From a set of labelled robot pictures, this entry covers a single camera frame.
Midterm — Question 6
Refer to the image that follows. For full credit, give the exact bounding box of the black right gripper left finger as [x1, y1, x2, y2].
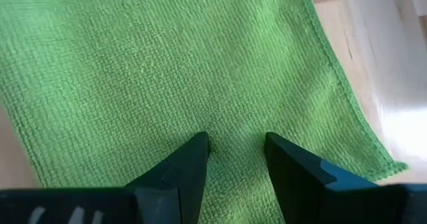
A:
[0, 131, 211, 224]

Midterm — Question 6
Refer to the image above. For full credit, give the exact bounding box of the dark green microfiber towel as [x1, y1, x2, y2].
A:
[0, 0, 410, 224]

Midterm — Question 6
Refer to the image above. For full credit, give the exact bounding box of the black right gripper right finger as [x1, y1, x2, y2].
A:
[265, 132, 427, 224]

